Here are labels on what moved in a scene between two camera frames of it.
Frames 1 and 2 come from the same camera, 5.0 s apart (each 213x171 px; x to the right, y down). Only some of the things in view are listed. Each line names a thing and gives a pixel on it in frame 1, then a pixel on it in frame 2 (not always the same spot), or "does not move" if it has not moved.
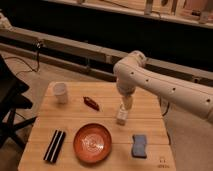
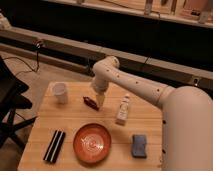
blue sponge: [139, 146] does not move
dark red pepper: [91, 103] does not move
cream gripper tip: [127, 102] to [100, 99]
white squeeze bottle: [122, 115] does not move
